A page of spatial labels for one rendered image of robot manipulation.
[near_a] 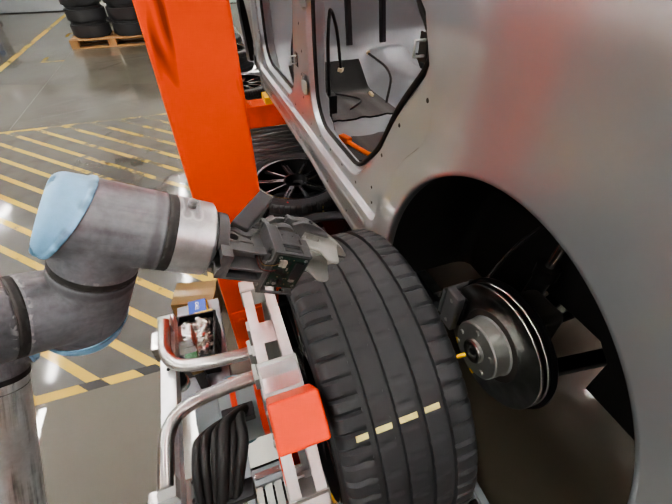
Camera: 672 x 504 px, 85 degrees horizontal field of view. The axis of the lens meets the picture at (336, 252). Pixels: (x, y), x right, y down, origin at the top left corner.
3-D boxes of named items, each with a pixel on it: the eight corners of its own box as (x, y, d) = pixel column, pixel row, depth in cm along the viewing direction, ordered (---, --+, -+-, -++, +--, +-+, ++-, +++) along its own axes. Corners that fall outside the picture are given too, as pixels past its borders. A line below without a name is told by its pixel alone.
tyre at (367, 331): (331, 263, 129) (390, 461, 115) (265, 280, 123) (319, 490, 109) (397, 177, 67) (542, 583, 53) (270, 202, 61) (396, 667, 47)
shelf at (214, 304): (233, 388, 131) (232, 384, 129) (183, 404, 126) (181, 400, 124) (219, 302, 161) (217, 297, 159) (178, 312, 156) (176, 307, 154)
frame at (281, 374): (334, 555, 83) (333, 470, 48) (307, 568, 82) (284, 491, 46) (279, 358, 122) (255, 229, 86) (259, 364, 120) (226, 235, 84)
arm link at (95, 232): (40, 225, 42) (48, 147, 37) (159, 243, 49) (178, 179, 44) (20, 282, 35) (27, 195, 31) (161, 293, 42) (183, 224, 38)
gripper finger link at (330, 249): (355, 276, 55) (302, 269, 50) (341, 251, 59) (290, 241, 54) (365, 261, 54) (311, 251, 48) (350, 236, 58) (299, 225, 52)
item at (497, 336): (495, 408, 103) (578, 401, 74) (471, 418, 101) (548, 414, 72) (446, 303, 115) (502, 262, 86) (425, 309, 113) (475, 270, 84)
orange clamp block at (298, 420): (322, 426, 59) (332, 438, 50) (274, 443, 57) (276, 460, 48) (310, 382, 60) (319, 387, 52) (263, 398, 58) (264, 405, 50)
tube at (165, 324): (260, 363, 75) (253, 332, 68) (161, 394, 70) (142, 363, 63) (246, 302, 88) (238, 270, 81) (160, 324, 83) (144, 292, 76)
